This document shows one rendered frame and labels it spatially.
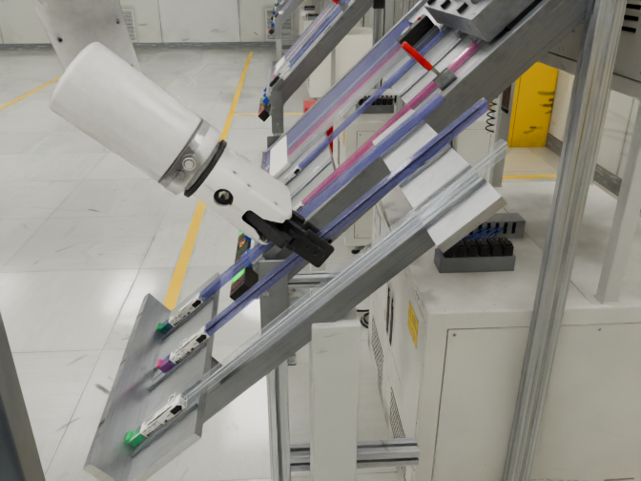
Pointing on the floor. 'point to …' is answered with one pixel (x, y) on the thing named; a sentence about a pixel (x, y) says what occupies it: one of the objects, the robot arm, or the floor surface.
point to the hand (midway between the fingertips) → (312, 243)
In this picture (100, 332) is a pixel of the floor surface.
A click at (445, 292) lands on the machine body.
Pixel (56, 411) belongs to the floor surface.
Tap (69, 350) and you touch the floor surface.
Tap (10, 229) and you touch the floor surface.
